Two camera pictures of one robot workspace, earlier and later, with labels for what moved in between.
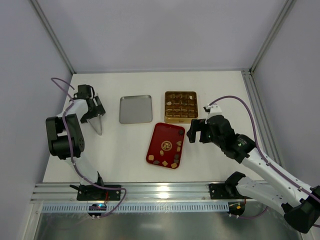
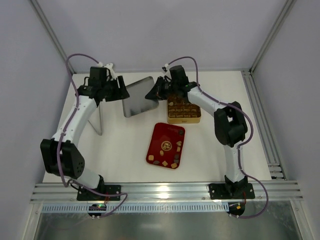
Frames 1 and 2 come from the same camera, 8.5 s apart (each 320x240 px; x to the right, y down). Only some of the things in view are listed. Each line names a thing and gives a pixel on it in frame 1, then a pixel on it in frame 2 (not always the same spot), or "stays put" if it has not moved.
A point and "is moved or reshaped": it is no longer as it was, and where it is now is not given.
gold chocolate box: x=180 y=107 stays put
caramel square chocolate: x=165 y=163 stays put
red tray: x=166 y=145 stays put
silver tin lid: x=135 y=109 is moved or reshaped
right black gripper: x=201 y=130 → x=159 y=89
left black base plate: x=98 y=193 stays put
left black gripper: x=93 y=113 → x=116 y=89
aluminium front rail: x=135 y=198 stays put
